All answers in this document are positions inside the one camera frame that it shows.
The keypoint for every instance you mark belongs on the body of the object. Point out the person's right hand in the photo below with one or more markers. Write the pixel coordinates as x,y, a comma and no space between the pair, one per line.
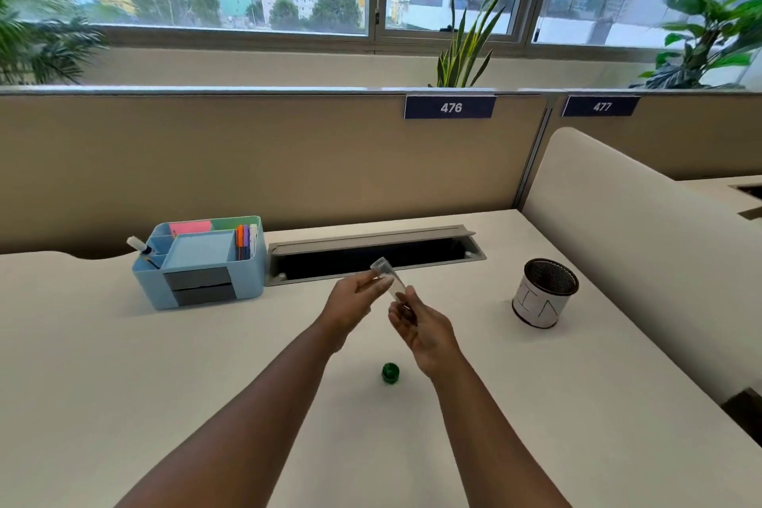
425,335

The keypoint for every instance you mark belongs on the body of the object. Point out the person's left hand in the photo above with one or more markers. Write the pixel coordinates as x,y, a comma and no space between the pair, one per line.
348,305

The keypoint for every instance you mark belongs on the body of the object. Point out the person's right thumb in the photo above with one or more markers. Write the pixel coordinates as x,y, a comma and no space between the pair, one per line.
411,298

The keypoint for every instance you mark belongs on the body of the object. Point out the person's left thumb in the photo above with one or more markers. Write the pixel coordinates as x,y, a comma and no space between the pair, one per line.
372,280

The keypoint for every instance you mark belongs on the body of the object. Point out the clear plastic tube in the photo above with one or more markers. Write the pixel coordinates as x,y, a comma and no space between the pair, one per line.
389,277

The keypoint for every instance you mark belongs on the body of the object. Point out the person's left forearm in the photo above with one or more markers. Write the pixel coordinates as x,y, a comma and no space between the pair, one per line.
232,418

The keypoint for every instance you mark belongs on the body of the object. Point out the person's right forearm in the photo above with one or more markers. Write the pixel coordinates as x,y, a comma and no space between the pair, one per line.
494,442

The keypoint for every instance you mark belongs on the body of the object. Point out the green bottle cap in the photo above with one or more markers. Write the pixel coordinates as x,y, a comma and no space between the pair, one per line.
390,373

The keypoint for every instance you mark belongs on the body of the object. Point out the white marker pen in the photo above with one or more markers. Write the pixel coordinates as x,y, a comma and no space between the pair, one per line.
253,239

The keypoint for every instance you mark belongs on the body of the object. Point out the purple marker pen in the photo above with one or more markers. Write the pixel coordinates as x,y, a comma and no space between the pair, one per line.
246,241

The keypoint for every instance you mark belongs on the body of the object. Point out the black mesh pen cup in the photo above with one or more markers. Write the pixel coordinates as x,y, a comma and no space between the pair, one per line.
544,293

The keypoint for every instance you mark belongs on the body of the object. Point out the orange marker pen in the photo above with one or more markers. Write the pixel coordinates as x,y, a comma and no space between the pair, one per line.
239,242

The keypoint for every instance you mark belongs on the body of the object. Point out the green sticky notes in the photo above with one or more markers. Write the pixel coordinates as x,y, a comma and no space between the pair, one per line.
235,223

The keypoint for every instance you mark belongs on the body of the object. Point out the beige desk partition panel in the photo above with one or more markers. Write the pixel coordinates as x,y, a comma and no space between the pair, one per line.
268,162

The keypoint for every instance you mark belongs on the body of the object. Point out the light blue desk organizer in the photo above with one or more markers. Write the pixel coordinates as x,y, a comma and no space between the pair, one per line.
199,262

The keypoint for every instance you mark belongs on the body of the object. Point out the pink sticky notes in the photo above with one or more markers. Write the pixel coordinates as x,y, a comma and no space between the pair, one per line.
190,226

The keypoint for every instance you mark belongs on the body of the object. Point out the blue desk number label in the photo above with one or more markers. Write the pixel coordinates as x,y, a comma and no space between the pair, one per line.
600,106
449,107

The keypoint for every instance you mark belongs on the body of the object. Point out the white curved side divider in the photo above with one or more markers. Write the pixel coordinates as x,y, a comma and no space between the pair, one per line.
643,251

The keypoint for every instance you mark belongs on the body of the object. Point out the snake plant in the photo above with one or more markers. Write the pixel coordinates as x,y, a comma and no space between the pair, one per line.
467,46

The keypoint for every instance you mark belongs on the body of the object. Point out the broad leaf green plant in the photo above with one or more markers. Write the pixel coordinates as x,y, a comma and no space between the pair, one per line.
705,43

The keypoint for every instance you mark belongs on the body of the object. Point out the palm plant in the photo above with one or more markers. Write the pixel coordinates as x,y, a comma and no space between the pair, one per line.
39,25

